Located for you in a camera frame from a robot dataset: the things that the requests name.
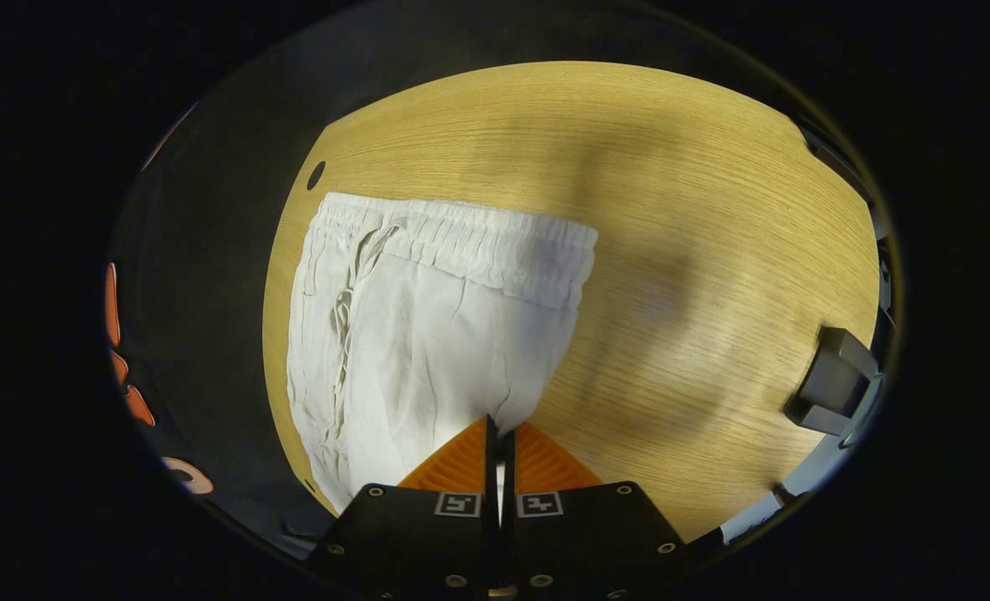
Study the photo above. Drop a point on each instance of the white jeans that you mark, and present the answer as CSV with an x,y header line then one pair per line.
x,y
428,351

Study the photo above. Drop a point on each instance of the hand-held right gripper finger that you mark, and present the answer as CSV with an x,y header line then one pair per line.
x,y
492,467
508,476

